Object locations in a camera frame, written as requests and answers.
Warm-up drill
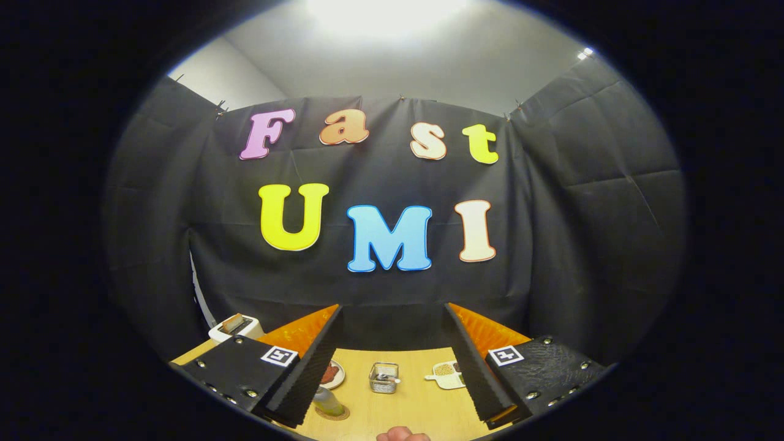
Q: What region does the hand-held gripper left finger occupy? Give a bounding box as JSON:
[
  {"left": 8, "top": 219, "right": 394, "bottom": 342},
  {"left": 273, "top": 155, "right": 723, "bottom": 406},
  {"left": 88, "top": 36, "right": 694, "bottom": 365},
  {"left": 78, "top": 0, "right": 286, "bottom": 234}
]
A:
[{"left": 178, "top": 304, "right": 344, "bottom": 428}]

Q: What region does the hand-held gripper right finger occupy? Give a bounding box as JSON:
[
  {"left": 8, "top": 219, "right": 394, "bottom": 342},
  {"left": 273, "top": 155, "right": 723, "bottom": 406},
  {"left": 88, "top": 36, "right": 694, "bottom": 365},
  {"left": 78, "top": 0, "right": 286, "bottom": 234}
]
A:
[{"left": 442, "top": 303, "right": 607, "bottom": 429}]

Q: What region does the silver bottle with green label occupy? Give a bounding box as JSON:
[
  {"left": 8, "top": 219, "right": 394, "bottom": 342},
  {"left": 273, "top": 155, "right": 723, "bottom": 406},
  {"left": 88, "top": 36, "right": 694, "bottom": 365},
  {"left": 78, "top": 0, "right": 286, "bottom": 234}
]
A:
[{"left": 312, "top": 386, "right": 345, "bottom": 417}]

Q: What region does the grey round plate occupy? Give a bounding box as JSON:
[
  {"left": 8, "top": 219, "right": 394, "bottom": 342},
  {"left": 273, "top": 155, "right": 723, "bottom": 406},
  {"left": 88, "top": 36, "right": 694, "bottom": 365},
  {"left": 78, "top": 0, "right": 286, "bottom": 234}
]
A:
[{"left": 320, "top": 360, "right": 346, "bottom": 390}]

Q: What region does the white divided grain tray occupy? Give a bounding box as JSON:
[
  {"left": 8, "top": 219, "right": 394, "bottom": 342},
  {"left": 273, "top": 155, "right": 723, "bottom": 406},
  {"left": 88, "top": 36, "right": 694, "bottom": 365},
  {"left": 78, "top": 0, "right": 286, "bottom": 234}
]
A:
[{"left": 424, "top": 361, "right": 466, "bottom": 390}]

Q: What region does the wooden table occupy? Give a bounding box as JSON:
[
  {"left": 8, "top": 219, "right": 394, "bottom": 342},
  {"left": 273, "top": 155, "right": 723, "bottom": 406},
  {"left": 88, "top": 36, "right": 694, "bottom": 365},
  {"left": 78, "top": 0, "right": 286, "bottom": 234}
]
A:
[{"left": 170, "top": 337, "right": 512, "bottom": 441}]

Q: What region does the cream toaster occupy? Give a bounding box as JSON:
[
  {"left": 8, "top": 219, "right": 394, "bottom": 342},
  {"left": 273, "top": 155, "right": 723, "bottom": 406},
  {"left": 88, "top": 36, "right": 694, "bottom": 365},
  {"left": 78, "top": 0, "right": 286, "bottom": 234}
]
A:
[{"left": 208, "top": 314, "right": 264, "bottom": 342}]

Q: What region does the black backdrop cloth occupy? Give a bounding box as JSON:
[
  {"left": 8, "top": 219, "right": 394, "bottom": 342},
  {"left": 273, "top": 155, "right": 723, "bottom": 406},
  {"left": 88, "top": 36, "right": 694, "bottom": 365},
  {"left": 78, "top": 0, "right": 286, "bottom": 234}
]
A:
[{"left": 104, "top": 55, "right": 684, "bottom": 368}]

